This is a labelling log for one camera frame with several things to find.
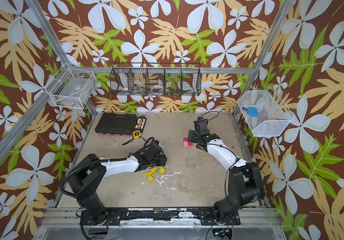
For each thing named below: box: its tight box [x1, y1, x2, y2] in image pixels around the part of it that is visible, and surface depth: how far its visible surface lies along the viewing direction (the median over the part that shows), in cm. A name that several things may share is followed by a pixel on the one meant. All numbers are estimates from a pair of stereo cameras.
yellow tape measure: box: [133, 130, 142, 139], surface depth 107 cm
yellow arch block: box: [145, 167, 157, 177], surface depth 89 cm
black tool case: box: [95, 112, 137, 136], surface depth 110 cm
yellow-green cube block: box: [158, 167, 166, 175], surface depth 90 cm
